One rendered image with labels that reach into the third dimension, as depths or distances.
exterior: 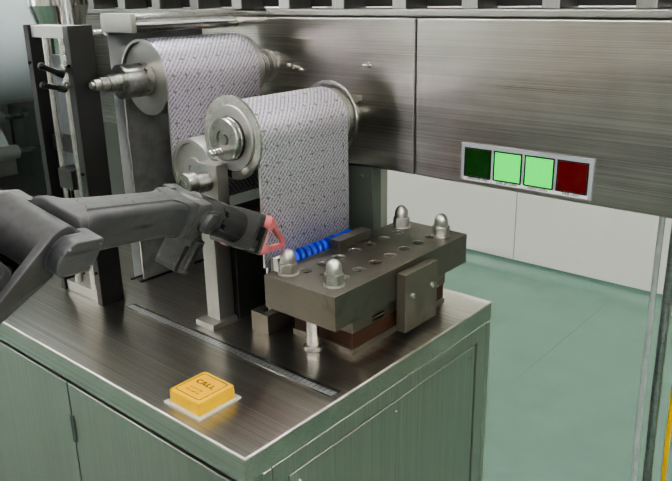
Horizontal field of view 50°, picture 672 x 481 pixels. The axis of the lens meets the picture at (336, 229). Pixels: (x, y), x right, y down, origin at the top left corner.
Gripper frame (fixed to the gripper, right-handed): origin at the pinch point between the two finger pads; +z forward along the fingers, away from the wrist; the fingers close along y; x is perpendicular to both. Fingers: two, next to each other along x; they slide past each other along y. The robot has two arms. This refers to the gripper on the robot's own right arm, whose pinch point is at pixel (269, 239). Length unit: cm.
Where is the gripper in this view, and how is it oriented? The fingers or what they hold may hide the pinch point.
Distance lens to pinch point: 130.0
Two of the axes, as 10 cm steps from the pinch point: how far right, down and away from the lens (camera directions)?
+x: 3.1, -9.5, 1.0
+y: 7.6, 1.8, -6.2
